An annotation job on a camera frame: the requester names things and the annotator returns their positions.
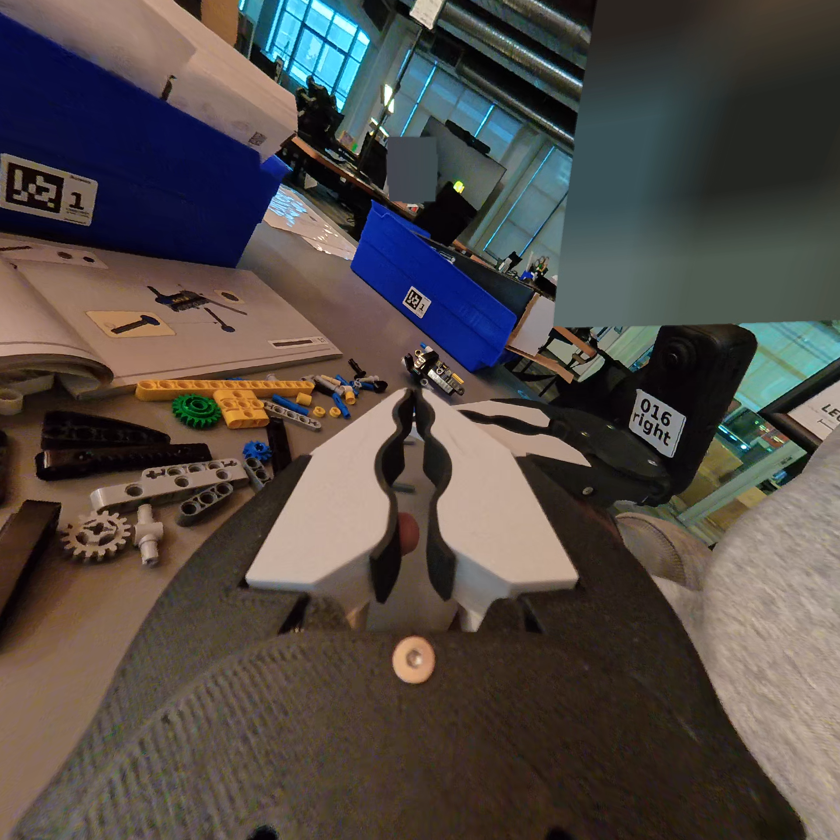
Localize pile of small lego pins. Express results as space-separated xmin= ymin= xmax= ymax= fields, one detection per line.
xmin=272 ymin=371 xmax=389 ymax=421

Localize short black lego beam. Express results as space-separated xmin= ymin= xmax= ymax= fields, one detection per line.
xmin=265 ymin=416 xmax=294 ymax=474

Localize black office chair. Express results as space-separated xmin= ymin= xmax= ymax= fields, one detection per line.
xmin=294 ymin=75 xmax=344 ymax=136

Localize light grey lego gear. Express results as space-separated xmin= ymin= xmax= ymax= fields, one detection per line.
xmin=60 ymin=511 xmax=133 ymax=563

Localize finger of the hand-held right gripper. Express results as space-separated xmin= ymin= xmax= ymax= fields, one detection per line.
xmin=486 ymin=423 xmax=597 ymax=466
xmin=453 ymin=399 xmax=573 ymax=433

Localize silver ceiling duct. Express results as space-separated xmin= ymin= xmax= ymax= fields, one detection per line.
xmin=436 ymin=0 xmax=595 ymax=68
xmin=451 ymin=62 xmax=585 ymax=148

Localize long yellow lego beam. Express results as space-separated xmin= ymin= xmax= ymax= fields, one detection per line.
xmin=136 ymin=377 xmax=317 ymax=403

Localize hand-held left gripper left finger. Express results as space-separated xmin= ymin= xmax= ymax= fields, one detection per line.
xmin=244 ymin=387 xmax=421 ymax=605

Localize short dark grey lego beam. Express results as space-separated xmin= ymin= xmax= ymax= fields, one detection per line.
xmin=176 ymin=485 xmax=236 ymax=528

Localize small blue storage bin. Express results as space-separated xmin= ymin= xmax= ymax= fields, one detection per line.
xmin=351 ymin=200 xmax=520 ymax=373

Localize large blue storage bin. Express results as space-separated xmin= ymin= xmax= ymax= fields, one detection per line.
xmin=0 ymin=13 xmax=291 ymax=270

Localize stacked cardboard boxes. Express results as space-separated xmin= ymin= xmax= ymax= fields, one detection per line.
xmin=682 ymin=436 xmax=773 ymax=533

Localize black monitor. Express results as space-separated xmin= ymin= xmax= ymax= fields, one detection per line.
xmin=416 ymin=180 xmax=479 ymax=248

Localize black curved lego panel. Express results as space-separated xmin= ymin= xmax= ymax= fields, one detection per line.
xmin=41 ymin=411 xmax=172 ymax=451

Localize brown cardboard box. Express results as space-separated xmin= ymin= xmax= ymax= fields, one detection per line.
xmin=197 ymin=0 xmax=241 ymax=51

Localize large window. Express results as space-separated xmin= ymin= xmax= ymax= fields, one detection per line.
xmin=266 ymin=0 xmax=372 ymax=101

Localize black lego assembly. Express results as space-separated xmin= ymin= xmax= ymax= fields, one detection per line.
xmin=403 ymin=348 xmax=468 ymax=399

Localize white standing sign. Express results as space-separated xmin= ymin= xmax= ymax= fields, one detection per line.
xmin=784 ymin=386 xmax=840 ymax=449

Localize grey display screen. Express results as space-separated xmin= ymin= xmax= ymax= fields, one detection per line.
xmin=420 ymin=117 xmax=508 ymax=219

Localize long black lego panel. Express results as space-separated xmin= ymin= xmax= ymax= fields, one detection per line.
xmin=35 ymin=443 xmax=215 ymax=482

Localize wooden background desk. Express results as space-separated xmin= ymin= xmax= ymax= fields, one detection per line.
xmin=282 ymin=134 xmax=421 ymax=221

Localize thin grey lego beam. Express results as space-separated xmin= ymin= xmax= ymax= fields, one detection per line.
xmin=265 ymin=398 xmax=323 ymax=433

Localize open grey instruction booklet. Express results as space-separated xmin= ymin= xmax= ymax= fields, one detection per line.
xmin=0 ymin=233 xmax=344 ymax=401

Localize yellow lego frame piece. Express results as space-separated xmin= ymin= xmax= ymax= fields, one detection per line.
xmin=211 ymin=389 xmax=270 ymax=429

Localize green lego gear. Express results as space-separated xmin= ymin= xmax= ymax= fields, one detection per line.
xmin=172 ymin=394 xmax=218 ymax=431

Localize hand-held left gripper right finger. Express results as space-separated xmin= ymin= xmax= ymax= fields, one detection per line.
xmin=419 ymin=387 xmax=581 ymax=633

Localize long light grey lego beam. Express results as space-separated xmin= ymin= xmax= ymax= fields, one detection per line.
xmin=90 ymin=458 xmax=251 ymax=513

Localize pale lego axle connector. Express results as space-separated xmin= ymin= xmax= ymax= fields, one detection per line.
xmin=134 ymin=504 xmax=164 ymax=566

